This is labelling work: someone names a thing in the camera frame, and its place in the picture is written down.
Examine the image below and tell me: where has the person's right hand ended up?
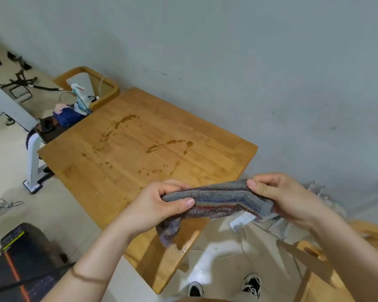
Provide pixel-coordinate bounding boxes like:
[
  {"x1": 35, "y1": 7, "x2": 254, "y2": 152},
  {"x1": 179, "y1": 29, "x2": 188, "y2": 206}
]
[{"x1": 246, "y1": 172, "x2": 328, "y2": 231}]

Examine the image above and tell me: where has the person's left hand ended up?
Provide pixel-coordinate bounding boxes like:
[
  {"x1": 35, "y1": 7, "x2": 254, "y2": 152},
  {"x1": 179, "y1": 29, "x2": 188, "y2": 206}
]
[{"x1": 119, "y1": 180, "x2": 196, "y2": 236}]

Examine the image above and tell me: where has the grey striped cleaning cloth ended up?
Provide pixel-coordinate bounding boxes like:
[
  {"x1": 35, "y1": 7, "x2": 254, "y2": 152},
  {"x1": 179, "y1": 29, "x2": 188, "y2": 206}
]
[{"x1": 156, "y1": 178, "x2": 279, "y2": 249}]

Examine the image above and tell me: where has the person's right forearm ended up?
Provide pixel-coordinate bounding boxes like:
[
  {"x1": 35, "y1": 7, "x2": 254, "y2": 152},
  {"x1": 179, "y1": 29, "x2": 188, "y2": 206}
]
[{"x1": 308, "y1": 204, "x2": 378, "y2": 302}]

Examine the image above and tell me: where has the person's left forearm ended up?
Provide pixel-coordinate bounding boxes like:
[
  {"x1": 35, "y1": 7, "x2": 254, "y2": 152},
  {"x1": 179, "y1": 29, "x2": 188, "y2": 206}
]
[{"x1": 42, "y1": 216, "x2": 145, "y2": 302}]

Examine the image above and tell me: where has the person's left shoe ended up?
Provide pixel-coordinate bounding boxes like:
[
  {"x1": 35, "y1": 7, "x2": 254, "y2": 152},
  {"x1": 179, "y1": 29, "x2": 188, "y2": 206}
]
[{"x1": 187, "y1": 281, "x2": 205, "y2": 298}]

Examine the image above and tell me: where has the person's shoe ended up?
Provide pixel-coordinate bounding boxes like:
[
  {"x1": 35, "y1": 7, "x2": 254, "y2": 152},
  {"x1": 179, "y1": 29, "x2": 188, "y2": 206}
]
[
  {"x1": 241, "y1": 274, "x2": 262, "y2": 299},
  {"x1": 187, "y1": 281, "x2": 205, "y2": 298}
]

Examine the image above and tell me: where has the person's right shoe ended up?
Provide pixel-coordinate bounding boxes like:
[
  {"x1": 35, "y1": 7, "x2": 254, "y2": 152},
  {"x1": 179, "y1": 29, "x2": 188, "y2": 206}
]
[{"x1": 241, "y1": 274, "x2": 262, "y2": 299}]

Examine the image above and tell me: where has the white floor socket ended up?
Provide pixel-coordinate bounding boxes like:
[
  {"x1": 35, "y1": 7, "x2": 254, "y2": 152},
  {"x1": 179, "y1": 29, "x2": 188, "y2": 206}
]
[{"x1": 230, "y1": 212, "x2": 256, "y2": 232}]

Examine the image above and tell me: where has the wooden table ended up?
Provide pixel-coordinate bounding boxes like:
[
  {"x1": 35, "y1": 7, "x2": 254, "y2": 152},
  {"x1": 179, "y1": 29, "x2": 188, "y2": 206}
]
[{"x1": 37, "y1": 87, "x2": 259, "y2": 295}]

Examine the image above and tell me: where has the wooden rattan chair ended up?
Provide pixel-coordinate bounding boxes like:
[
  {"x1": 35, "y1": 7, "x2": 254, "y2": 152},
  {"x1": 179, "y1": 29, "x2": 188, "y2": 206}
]
[
  {"x1": 53, "y1": 66, "x2": 120, "y2": 112},
  {"x1": 277, "y1": 220, "x2": 378, "y2": 302}
]

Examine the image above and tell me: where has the blue cloth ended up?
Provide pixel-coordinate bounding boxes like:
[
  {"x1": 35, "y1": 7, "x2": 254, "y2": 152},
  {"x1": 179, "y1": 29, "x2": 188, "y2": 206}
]
[{"x1": 52, "y1": 107, "x2": 86, "y2": 127}]

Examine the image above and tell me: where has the black treadmill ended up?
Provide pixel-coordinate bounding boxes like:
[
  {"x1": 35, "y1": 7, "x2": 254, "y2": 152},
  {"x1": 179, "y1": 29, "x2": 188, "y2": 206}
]
[{"x1": 0, "y1": 222, "x2": 76, "y2": 302}]

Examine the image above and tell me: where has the large white spray bottle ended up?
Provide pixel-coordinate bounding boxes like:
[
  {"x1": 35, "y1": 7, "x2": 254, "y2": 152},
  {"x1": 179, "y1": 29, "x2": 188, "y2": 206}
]
[{"x1": 71, "y1": 83, "x2": 92, "y2": 115}]

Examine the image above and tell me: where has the black metal stand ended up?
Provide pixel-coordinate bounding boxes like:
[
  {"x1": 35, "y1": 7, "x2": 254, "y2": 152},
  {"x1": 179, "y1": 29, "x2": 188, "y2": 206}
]
[{"x1": 0, "y1": 52, "x2": 63, "y2": 98}]

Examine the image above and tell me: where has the white wall pipe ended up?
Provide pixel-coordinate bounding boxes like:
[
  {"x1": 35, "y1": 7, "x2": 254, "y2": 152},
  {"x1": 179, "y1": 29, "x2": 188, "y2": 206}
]
[{"x1": 304, "y1": 182, "x2": 349, "y2": 217}]

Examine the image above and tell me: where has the thin black floor wire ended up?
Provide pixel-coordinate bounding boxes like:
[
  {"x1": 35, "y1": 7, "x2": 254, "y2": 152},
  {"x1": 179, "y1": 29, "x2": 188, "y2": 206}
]
[{"x1": 0, "y1": 195, "x2": 24, "y2": 214}]

